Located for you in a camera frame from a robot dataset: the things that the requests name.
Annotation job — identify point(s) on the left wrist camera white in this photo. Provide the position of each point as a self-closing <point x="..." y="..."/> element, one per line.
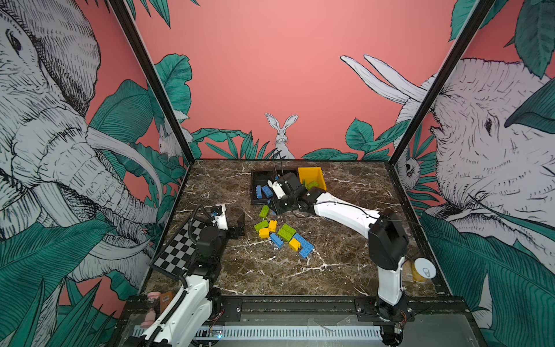
<point x="219" y="217"/>

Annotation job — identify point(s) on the large green lego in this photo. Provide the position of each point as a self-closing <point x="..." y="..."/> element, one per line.
<point x="286" y="232"/>

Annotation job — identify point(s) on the yellow bin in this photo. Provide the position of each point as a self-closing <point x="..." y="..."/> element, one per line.
<point x="310" y="174"/>

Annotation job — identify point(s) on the orange brown box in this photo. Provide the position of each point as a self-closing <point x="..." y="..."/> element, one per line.
<point x="165" y="300"/>

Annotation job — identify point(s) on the pink hourglass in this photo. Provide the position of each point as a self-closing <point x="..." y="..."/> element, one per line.
<point x="153" y="301"/>

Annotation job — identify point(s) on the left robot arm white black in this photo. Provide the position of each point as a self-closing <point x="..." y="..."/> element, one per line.
<point x="194" y="304"/>

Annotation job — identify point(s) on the white slotted cable duct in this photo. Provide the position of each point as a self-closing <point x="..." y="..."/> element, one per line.
<point x="290" y="332"/>

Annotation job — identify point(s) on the yellow can white lid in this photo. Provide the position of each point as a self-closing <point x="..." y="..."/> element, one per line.
<point x="423" y="270"/>

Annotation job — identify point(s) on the checkerboard calibration plate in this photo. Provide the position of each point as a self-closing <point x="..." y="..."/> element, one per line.
<point x="175" y="254"/>

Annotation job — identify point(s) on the large blue lego centre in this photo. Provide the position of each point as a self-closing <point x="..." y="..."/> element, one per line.
<point x="306" y="247"/>

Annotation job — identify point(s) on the black frame post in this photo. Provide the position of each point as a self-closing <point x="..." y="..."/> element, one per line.
<point x="123" y="15"/>
<point x="472" y="24"/>

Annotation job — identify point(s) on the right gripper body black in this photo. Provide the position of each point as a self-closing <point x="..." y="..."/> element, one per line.
<point x="286" y="205"/>

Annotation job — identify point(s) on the green lego left small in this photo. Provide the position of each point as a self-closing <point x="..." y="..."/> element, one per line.
<point x="262" y="225"/>

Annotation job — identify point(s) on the black front rail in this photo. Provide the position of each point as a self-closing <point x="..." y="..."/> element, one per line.
<point x="365" y="308"/>

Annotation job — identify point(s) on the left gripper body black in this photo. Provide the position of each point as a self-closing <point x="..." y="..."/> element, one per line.
<point x="223" y="237"/>

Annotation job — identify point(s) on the yellow lego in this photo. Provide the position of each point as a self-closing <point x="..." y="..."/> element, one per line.
<point x="295" y="245"/>
<point x="264" y="233"/>
<point x="272" y="226"/>

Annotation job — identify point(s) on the right black frame post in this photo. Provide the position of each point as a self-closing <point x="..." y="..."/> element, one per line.
<point x="472" y="24"/>

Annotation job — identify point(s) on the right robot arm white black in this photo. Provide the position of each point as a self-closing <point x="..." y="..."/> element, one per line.
<point x="387" y="239"/>

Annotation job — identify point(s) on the left black frame post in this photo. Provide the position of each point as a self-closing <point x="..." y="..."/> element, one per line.
<point x="123" y="15"/>

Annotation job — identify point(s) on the left black bin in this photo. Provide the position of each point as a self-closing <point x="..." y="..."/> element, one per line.
<point x="261" y="178"/>

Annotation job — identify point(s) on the yellow lego beside green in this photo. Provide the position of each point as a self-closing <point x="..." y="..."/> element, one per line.
<point x="272" y="226"/>

